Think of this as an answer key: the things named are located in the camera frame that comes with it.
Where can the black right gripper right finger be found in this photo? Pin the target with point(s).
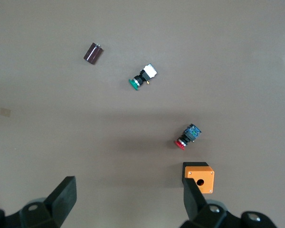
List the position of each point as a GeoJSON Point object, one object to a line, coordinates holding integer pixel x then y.
{"type": "Point", "coordinates": [194, 204]}

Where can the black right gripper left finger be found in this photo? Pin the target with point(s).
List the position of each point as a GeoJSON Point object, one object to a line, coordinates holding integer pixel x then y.
{"type": "Point", "coordinates": [59, 202]}

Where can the small brown tape patch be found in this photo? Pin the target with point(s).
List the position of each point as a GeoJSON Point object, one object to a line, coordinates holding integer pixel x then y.
{"type": "Point", "coordinates": [5, 112]}

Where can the dark maroon cylindrical capacitor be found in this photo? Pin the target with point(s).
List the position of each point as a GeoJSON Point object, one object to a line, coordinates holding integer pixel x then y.
{"type": "Point", "coordinates": [93, 54]}

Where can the orange button enclosure box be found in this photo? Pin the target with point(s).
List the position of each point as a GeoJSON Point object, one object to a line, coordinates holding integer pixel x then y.
{"type": "Point", "coordinates": [204, 174]}

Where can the red push button switch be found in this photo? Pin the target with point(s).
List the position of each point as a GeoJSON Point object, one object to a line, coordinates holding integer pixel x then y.
{"type": "Point", "coordinates": [188, 136]}

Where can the green push button switch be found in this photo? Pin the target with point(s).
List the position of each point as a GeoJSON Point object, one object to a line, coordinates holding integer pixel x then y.
{"type": "Point", "coordinates": [145, 74]}

